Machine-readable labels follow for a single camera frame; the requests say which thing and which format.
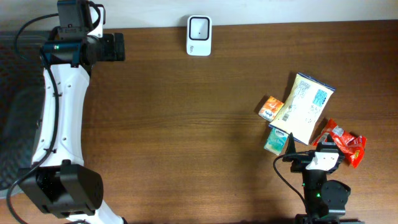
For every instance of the grey plastic mesh basket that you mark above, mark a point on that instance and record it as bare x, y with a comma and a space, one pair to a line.
22, 99

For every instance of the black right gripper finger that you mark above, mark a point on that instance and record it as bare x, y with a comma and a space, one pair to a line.
329, 139
290, 149

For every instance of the white barcode scanner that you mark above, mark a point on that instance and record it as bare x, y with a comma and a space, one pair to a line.
199, 35

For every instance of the orange tissue pack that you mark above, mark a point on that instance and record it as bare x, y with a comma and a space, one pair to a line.
270, 108

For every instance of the green tissue pack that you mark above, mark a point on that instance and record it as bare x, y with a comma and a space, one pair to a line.
276, 141

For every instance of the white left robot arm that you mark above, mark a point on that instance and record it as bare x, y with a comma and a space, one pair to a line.
57, 182

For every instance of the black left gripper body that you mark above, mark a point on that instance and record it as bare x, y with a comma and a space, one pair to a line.
107, 48

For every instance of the cream snack bag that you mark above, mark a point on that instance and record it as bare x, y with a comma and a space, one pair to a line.
303, 107

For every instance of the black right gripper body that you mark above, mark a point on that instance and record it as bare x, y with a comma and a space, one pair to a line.
300, 163

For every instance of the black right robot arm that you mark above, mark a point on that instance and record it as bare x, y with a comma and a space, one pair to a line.
324, 200

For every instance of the red snack packet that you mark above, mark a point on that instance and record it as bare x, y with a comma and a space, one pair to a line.
353, 147

